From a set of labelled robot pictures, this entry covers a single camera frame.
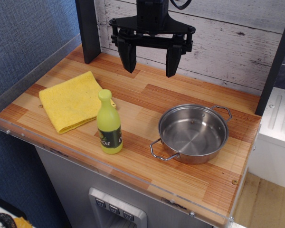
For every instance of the black vertical post left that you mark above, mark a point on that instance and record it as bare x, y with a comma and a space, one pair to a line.
88, 29

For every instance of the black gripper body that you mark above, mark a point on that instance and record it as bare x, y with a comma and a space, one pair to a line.
152, 27

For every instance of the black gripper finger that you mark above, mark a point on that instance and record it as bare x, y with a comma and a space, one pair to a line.
172, 60
127, 53

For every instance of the black vertical post right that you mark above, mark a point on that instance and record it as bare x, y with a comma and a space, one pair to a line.
271, 79

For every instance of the yellow cloth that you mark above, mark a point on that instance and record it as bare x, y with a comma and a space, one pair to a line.
72, 103

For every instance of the stainless steel pot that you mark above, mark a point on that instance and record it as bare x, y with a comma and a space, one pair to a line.
192, 133

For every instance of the silver dispenser button panel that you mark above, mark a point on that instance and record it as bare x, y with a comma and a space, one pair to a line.
111, 212

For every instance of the black vertical post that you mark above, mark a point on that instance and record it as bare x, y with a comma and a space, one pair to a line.
271, 79
88, 29

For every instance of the yellow black object corner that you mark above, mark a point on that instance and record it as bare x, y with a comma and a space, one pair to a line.
12, 217

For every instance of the yellow-green oil bottle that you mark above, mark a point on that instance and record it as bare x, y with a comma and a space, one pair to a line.
109, 124

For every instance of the white plastic unit right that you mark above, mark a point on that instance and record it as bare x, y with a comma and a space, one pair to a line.
267, 158

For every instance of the grey toy fridge cabinet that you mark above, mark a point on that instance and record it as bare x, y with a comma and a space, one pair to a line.
73, 179

